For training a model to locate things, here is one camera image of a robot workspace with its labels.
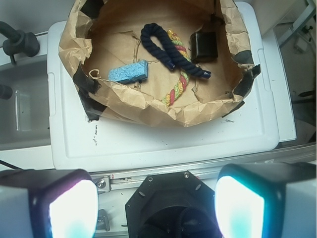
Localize blue sponge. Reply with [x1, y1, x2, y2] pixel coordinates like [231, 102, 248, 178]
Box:
[108, 60, 148, 84]

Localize dark navy rope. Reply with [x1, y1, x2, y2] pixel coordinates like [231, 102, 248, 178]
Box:
[140, 23, 212, 80]

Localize crumpled brown paper bag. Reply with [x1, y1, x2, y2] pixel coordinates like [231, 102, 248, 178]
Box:
[59, 0, 261, 127]

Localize clear plastic bin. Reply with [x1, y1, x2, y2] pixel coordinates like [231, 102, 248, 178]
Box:
[0, 55, 51, 151]

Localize black rectangular block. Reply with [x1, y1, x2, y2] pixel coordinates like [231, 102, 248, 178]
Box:
[190, 32, 218, 63]

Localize multicolour twisted rope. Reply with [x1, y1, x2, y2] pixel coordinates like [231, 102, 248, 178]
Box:
[162, 29, 191, 107]

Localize dark grey clamp handle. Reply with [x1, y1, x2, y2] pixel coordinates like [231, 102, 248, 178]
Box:
[0, 21, 40, 65]

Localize aluminium extrusion rail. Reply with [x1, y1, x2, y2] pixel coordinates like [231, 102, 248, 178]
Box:
[90, 143, 317, 193]

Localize black octagonal mount plate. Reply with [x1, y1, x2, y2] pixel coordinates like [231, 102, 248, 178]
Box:
[125, 171, 222, 238]

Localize white plastic bin lid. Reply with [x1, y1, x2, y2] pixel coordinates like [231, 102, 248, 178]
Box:
[47, 1, 281, 172]

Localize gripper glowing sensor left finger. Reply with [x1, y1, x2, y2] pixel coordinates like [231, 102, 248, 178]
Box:
[0, 169, 99, 238]

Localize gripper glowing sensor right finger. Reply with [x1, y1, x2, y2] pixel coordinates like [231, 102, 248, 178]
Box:
[214, 162, 317, 238]

